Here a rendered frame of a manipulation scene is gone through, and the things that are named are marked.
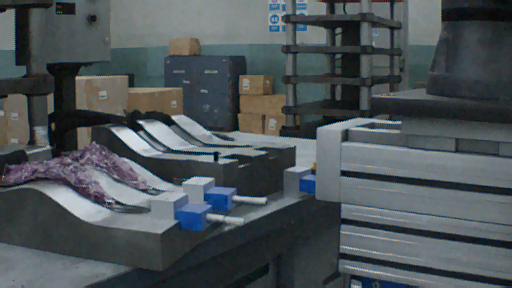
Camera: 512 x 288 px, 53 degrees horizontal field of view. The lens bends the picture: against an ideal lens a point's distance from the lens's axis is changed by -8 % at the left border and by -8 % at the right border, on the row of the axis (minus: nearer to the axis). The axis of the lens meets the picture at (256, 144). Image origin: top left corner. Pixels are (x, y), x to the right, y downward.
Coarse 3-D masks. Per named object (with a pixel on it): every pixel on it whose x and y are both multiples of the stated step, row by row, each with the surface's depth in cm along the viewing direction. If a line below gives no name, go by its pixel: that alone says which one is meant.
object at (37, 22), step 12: (36, 12) 143; (36, 24) 144; (36, 36) 144; (36, 48) 145; (36, 60) 145; (36, 72) 146; (36, 96) 147; (36, 108) 147; (36, 120) 148; (36, 132) 148; (36, 144) 149; (48, 144) 152
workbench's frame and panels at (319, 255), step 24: (288, 216) 106; (312, 216) 125; (336, 216) 135; (216, 240) 88; (240, 240) 93; (264, 240) 109; (288, 240) 116; (312, 240) 128; (336, 240) 140; (192, 264) 83; (216, 264) 96; (240, 264) 102; (264, 264) 112; (288, 264) 118; (312, 264) 130; (336, 264) 141
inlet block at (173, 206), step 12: (168, 192) 80; (156, 204) 76; (168, 204) 76; (180, 204) 78; (192, 204) 79; (204, 204) 79; (156, 216) 76; (168, 216) 76; (180, 216) 76; (192, 216) 75; (204, 216) 76; (216, 216) 76; (228, 216) 76; (180, 228) 76; (192, 228) 75; (204, 228) 76
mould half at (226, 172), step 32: (96, 128) 118; (128, 128) 118; (160, 128) 124; (192, 128) 131; (160, 160) 107; (192, 160) 102; (224, 160) 101; (256, 160) 107; (288, 160) 117; (256, 192) 108
